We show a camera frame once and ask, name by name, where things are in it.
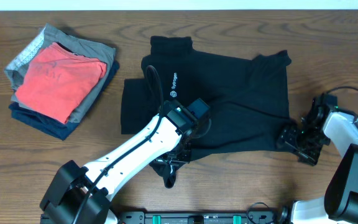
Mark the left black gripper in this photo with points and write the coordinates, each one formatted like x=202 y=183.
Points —
x=186 y=160

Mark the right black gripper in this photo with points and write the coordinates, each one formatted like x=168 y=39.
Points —
x=288 y=135

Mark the black polo shirt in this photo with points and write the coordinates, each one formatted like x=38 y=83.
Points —
x=248 y=99

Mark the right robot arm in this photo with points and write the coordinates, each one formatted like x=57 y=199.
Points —
x=326 y=123

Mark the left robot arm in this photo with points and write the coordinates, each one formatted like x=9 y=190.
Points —
x=83 y=195

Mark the navy folded garment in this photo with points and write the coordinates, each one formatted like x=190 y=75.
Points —
x=51 y=126

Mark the red folded shirt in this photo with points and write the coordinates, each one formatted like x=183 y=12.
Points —
x=57 y=81

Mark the grey folded garment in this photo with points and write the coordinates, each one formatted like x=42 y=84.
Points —
x=17 y=68

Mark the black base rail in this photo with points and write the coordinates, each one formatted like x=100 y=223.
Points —
x=256 y=216

